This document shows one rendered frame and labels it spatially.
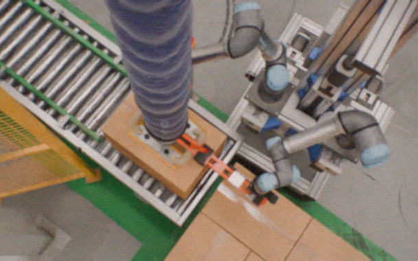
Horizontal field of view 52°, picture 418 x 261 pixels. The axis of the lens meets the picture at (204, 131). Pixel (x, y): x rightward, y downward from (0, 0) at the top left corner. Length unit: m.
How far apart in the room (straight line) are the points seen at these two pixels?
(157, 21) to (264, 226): 1.95
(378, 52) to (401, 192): 2.30
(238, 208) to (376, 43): 1.56
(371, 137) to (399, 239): 1.90
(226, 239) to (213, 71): 1.48
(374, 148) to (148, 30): 1.11
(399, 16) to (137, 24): 0.93
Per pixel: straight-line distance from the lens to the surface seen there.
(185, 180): 2.38
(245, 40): 1.92
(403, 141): 3.84
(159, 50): 1.21
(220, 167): 2.25
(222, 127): 2.82
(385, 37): 1.59
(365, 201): 3.60
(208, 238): 2.76
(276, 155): 1.98
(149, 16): 1.06
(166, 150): 2.36
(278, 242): 2.82
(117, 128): 2.47
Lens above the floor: 3.30
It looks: 74 degrees down
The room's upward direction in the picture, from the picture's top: 10 degrees clockwise
